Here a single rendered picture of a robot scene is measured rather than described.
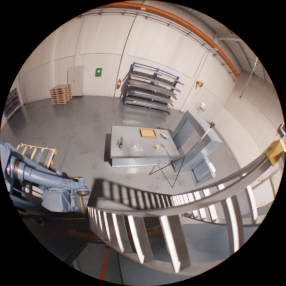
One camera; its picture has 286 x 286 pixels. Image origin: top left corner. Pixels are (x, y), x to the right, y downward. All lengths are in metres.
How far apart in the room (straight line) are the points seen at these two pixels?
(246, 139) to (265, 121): 2.64
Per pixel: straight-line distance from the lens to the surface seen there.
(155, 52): 6.05
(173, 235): 0.42
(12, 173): 1.05
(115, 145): 2.03
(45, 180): 1.02
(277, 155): 0.34
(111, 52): 5.90
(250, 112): 10.21
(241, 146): 9.78
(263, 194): 10.46
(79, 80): 6.19
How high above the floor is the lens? 2.23
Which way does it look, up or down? 46 degrees down
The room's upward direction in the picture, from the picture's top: 23 degrees clockwise
